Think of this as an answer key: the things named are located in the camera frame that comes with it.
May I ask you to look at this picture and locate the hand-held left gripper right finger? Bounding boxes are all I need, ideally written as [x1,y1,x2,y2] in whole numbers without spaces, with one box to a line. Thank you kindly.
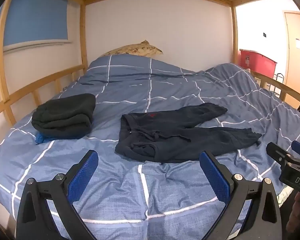
[199,151,283,240]

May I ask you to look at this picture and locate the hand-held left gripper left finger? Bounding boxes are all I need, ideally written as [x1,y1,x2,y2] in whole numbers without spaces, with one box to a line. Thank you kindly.
[16,150,99,240]

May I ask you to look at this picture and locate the dark navy pants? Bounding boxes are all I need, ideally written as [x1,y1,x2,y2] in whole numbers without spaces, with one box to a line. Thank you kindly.
[115,102,262,164]

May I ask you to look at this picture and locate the person's right hand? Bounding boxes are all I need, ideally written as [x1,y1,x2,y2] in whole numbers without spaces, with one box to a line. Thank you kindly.
[292,194,300,224]

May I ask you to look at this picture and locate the folded blue cloth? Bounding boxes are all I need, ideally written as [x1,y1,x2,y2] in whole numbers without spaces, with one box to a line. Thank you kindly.
[35,132,52,145]

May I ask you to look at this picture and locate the folded dark green garment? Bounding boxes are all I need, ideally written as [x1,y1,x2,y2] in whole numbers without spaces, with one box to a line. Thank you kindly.
[31,93,97,140]

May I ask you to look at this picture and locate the beige door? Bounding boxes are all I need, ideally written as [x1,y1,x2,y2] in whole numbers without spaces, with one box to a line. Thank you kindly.
[284,10,300,96]

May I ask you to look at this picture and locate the red storage bin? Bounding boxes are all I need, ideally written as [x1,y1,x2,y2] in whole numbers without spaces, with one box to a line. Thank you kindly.
[239,49,278,80]

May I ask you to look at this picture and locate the blue checked duvet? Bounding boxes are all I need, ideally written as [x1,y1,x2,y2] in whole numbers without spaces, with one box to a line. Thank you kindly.
[0,54,300,240]

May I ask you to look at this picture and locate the beige patterned pillow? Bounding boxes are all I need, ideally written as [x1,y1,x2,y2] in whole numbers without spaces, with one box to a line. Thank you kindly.
[100,40,163,57]

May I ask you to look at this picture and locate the blue window blind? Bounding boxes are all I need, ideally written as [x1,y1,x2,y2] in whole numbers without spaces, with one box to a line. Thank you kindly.
[0,0,72,47]

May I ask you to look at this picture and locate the black wire rack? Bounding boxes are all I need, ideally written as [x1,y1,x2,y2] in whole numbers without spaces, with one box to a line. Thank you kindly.
[267,73,286,98]

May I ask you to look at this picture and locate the wooden bunk bed frame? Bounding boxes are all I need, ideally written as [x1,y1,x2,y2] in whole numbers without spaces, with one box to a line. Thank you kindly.
[0,0,300,137]

